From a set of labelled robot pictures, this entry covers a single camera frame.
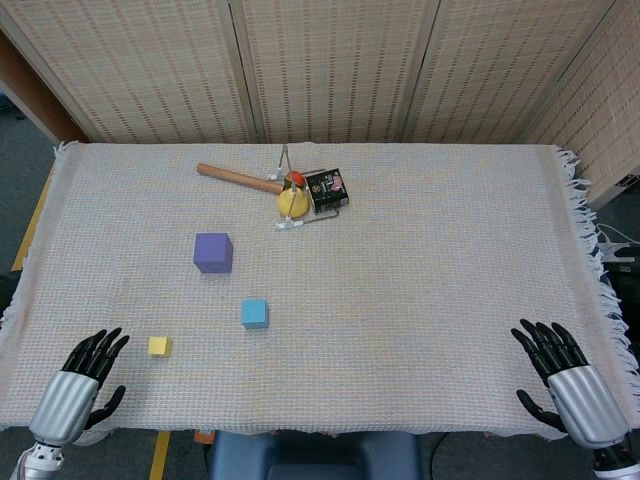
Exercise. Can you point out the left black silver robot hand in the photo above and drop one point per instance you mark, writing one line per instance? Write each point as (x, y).
(65, 400)

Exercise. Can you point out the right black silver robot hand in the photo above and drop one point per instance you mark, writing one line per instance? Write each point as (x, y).
(585, 400)

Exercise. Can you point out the small yellow cube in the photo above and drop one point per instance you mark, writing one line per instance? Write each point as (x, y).
(159, 346)

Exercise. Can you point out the medium blue cube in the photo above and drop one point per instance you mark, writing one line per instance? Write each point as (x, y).
(254, 313)

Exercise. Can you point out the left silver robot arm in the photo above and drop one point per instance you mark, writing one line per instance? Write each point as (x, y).
(42, 460)

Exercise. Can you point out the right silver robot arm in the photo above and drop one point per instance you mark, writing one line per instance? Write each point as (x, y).
(612, 462)

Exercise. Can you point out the yellow floor tape strip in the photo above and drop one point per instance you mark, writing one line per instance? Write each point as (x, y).
(160, 457)
(32, 225)

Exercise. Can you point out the large purple cube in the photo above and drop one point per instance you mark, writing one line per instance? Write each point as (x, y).
(212, 252)

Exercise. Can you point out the beige woven tablecloth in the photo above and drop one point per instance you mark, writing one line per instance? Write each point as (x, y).
(380, 310)

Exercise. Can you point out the blue padded seat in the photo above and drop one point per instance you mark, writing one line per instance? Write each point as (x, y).
(315, 457)

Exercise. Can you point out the wooden rod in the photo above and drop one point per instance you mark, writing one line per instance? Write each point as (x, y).
(235, 177)

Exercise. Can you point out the woven folding screen panel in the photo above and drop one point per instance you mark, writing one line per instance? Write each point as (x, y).
(140, 65)
(340, 65)
(605, 115)
(505, 65)

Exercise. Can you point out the yellow pear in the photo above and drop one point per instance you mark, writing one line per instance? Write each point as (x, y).
(292, 204)

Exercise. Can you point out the brown wooden cabinet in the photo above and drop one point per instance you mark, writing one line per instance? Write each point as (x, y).
(35, 95)

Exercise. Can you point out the black printed tin can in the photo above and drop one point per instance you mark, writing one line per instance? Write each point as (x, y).
(327, 190)

